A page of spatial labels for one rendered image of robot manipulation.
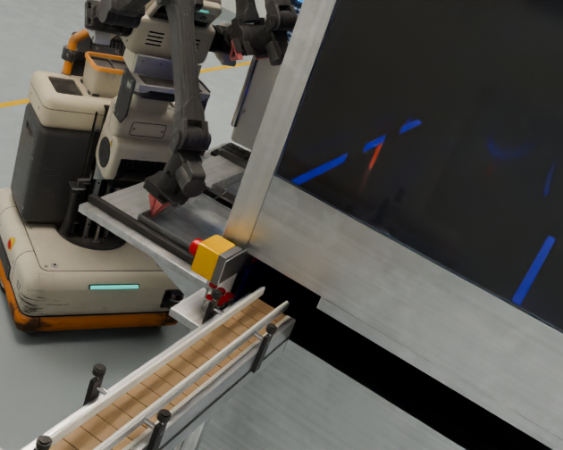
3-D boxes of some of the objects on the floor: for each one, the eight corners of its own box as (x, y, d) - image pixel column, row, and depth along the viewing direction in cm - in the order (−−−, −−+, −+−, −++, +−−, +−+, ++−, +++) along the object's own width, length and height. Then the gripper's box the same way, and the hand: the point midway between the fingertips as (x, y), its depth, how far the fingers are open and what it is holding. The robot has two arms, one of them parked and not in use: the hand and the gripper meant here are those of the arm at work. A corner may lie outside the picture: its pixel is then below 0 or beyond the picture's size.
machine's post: (148, 538, 216) (461, -305, 124) (136, 551, 211) (452, -317, 119) (131, 524, 218) (426, -315, 126) (118, 537, 212) (415, -328, 120)
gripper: (199, 179, 185) (175, 226, 193) (170, 154, 187) (147, 201, 195) (183, 186, 179) (158, 233, 187) (153, 160, 182) (130, 207, 189)
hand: (154, 214), depth 191 cm, fingers closed
